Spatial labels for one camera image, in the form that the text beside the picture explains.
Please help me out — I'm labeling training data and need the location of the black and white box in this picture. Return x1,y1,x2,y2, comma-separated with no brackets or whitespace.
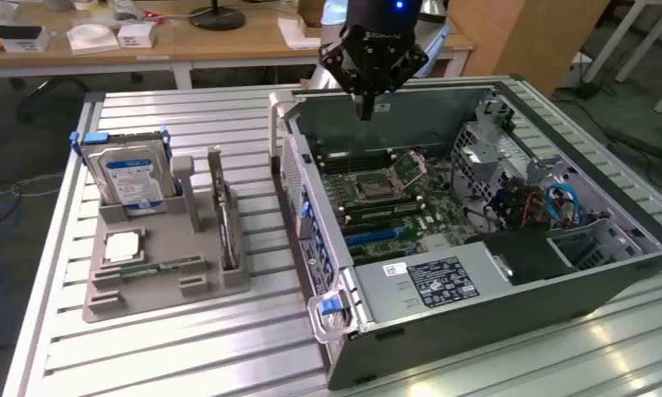
0,25,52,54

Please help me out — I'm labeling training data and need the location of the dark grey PC case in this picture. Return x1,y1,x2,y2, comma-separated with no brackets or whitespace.
268,74,662,392

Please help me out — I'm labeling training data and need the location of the loose green RAM stick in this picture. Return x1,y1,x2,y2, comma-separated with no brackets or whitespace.
117,259,200,277

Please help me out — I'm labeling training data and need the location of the grey printed parts rack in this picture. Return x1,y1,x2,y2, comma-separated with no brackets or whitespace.
80,155,251,324

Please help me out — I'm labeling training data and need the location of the brown wooden cabinet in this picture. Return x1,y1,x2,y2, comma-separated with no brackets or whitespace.
462,0,612,97

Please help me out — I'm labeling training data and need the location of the blue data wire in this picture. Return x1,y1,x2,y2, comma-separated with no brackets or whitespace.
545,183,585,227

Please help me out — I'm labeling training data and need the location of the plain white box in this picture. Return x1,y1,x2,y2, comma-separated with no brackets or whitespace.
276,16,326,49

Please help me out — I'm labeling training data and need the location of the hard disk in blue carrier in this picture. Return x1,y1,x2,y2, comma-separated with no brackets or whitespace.
68,126,184,217

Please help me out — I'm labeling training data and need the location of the graphics card with metal bracket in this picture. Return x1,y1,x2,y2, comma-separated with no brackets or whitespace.
206,144,243,272

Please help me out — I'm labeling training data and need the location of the black office chair base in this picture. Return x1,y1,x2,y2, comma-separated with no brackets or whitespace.
9,76,92,123

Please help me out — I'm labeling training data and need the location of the installed RAM stick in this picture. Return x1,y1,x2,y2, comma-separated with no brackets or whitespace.
342,198,423,220

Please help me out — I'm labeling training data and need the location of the grey power supply unit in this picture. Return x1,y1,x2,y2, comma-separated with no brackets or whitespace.
354,242,519,324

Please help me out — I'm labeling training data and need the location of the green motherboard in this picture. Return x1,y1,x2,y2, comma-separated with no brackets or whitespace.
312,138,479,268

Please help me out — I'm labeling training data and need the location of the white round holder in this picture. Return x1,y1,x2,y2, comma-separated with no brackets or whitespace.
67,23,117,55

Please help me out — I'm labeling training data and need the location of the black drive cable bundle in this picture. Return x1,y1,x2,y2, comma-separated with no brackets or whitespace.
462,177,537,232

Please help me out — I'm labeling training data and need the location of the open CPU socket cover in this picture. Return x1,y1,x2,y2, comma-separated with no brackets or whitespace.
389,149,427,188

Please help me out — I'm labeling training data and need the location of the small white labelled carton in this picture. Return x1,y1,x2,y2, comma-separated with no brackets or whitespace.
115,22,159,48

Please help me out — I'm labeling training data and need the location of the black round lamp base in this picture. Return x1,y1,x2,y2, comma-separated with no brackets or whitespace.
188,0,247,31

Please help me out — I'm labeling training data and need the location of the blue case release latch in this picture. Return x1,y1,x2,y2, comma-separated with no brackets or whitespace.
318,290,344,318

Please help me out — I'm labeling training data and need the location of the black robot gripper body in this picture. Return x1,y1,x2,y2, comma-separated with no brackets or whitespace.
339,0,423,94

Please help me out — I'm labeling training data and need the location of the white metal table frame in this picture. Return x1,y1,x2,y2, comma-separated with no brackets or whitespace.
582,0,662,113

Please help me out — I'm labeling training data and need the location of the blue expansion slot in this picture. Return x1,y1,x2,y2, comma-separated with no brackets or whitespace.
346,231,399,246

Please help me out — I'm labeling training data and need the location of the CPU socket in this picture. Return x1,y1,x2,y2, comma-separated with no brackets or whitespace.
353,171,394,200

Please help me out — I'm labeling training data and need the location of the silver perforated disk bay cage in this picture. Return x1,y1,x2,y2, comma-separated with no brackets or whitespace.
449,97,537,208

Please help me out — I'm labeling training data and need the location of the grey plastic disk bay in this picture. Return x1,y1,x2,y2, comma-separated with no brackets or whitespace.
545,218,645,272

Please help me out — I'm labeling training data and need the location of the wooden desk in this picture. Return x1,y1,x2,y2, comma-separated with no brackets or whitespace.
0,0,475,90

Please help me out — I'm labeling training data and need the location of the silver CPU chip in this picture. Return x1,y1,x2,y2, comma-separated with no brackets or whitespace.
103,232,144,264

